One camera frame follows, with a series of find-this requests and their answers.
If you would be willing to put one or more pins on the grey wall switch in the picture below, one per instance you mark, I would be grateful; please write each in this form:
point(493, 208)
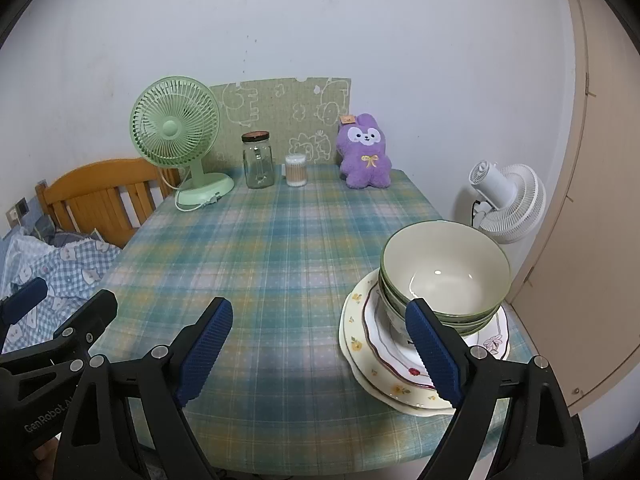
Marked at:
point(22, 206)

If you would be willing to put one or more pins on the wooden chair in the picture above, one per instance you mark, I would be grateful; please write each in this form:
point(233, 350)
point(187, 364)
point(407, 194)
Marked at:
point(95, 185)

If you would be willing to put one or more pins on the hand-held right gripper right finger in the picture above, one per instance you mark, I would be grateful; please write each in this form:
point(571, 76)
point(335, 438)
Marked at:
point(435, 355)

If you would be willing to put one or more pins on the white standing fan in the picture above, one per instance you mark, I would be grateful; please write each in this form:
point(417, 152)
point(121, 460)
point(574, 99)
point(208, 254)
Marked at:
point(492, 185)

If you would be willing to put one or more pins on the beige door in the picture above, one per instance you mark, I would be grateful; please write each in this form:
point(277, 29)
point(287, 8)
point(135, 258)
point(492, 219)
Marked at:
point(590, 210)

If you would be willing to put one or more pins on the white wall socket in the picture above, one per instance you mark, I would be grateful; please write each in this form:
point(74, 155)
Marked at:
point(12, 217)

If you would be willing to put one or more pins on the red-rimmed white plate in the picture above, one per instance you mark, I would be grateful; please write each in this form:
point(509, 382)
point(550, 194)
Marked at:
point(492, 342)

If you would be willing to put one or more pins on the purple plush bunny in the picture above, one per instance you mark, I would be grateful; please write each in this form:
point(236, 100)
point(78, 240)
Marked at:
point(365, 165)

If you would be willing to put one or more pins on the cream floral ceramic bowl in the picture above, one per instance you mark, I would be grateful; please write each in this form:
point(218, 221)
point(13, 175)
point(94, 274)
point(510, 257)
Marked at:
point(470, 324)
point(450, 260)
point(390, 322)

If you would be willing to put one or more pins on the glass jar with dark lid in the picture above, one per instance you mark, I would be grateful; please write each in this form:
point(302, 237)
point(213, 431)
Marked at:
point(257, 165)

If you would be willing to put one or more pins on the green desk fan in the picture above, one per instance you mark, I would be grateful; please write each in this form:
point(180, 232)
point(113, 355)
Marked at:
point(172, 127)

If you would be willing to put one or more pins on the large yellow floral plate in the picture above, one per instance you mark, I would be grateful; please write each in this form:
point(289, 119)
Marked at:
point(348, 330)

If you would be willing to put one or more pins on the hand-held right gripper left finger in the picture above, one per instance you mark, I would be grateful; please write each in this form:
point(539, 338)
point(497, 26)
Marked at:
point(205, 350)

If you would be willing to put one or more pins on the cotton swab container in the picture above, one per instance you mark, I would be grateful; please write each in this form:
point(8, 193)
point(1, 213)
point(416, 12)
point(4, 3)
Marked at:
point(295, 172)

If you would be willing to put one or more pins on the green printed wall mat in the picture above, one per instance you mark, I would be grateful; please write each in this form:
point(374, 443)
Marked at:
point(280, 105)

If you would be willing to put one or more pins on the scalloped yellow floral plate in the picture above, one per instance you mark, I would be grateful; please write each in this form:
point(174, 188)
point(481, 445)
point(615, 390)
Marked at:
point(395, 388)

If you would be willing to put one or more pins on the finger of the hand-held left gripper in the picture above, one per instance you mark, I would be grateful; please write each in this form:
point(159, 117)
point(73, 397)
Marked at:
point(25, 295)
point(102, 305)

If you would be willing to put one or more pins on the blue checked blanket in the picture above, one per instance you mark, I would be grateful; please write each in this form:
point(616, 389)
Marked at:
point(65, 265)

